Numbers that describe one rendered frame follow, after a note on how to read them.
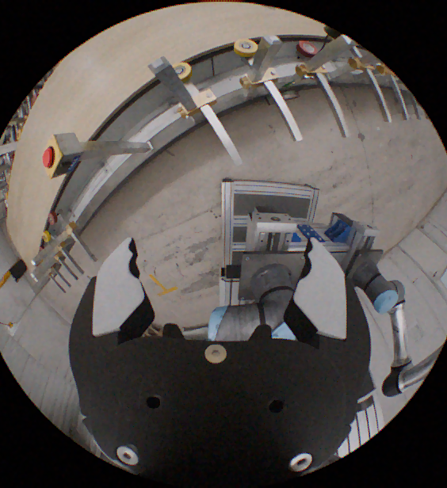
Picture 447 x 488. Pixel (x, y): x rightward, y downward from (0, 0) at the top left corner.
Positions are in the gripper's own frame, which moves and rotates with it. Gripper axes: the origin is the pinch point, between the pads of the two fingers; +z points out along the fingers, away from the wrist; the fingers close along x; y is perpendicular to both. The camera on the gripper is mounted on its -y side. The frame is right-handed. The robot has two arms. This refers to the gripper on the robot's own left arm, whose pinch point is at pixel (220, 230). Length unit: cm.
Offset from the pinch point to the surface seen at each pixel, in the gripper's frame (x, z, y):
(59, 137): -31.4, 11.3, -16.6
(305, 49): 31, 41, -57
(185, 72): -11, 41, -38
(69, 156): -29.4, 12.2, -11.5
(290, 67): 36, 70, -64
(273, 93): 18, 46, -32
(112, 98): -40, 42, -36
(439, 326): 298, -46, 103
